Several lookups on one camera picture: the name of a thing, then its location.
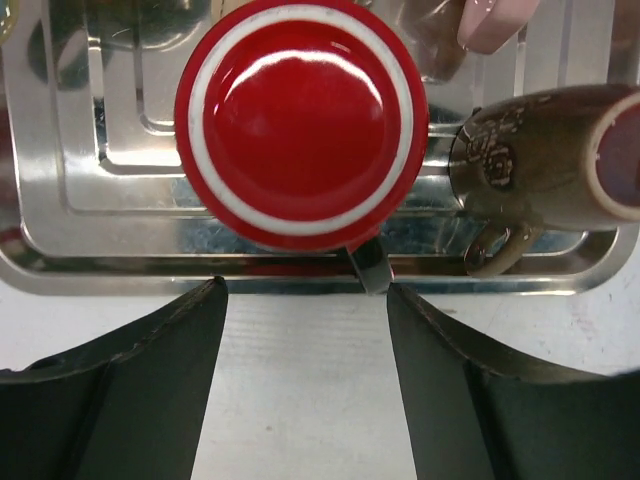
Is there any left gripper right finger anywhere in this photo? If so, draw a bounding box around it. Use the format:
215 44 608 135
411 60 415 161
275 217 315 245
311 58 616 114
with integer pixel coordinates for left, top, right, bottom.
387 284 639 479

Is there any pink mug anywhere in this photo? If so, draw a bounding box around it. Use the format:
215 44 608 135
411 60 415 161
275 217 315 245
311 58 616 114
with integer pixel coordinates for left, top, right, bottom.
457 0 540 55

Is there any steel tray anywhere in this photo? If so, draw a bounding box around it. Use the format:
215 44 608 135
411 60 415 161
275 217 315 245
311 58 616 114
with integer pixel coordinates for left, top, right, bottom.
1 1 639 295

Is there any beige mug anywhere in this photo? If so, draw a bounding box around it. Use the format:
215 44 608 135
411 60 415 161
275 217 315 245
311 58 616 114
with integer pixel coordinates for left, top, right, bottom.
0 0 19 44

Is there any red mug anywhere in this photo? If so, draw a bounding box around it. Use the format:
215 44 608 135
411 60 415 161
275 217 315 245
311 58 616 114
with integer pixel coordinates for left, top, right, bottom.
174 1 429 294

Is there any brown patterned mug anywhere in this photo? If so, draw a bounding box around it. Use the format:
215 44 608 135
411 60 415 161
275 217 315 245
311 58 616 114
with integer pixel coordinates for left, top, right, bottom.
449 84 639 278

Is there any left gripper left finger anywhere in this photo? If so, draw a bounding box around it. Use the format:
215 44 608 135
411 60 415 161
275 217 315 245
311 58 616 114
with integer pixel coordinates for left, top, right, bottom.
1 277 228 479

